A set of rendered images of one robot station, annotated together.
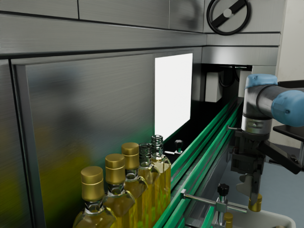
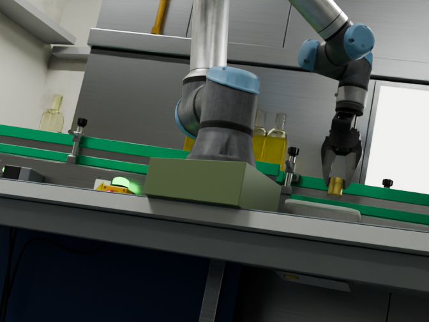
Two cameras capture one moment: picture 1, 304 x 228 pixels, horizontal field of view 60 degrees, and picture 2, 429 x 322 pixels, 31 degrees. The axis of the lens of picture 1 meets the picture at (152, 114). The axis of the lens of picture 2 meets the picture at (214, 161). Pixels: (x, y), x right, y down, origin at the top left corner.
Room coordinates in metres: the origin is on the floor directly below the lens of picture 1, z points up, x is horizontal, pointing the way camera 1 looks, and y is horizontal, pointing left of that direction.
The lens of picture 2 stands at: (0.04, -2.03, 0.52)
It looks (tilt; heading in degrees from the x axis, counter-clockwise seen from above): 12 degrees up; 79
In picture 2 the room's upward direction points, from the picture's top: 12 degrees clockwise
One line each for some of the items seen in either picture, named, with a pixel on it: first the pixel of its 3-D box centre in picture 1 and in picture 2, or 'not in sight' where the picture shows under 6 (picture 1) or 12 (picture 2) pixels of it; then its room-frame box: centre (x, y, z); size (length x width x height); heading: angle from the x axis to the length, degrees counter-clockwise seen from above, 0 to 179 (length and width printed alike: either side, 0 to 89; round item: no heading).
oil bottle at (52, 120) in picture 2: not in sight; (48, 134); (-0.05, 0.41, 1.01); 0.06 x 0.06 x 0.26; 60
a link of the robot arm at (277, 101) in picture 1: (291, 105); (325, 57); (0.58, -0.32, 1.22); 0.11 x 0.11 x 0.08; 10
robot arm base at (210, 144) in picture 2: not in sight; (223, 151); (0.34, -0.48, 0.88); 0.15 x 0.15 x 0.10
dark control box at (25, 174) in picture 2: not in sight; (20, 184); (-0.08, 0.09, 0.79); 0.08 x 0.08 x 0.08; 64
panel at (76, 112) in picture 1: (146, 106); (360, 135); (0.83, 0.02, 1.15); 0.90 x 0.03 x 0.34; 154
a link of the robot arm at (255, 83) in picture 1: (260, 96); (354, 69); (0.67, -0.28, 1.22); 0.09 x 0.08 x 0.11; 10
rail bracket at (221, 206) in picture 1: (212, 205); (290, 173); (0.59, -0.16, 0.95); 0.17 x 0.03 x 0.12; 64
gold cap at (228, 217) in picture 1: (227, 220); not in sight; (0.74, -0.25, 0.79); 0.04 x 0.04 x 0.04
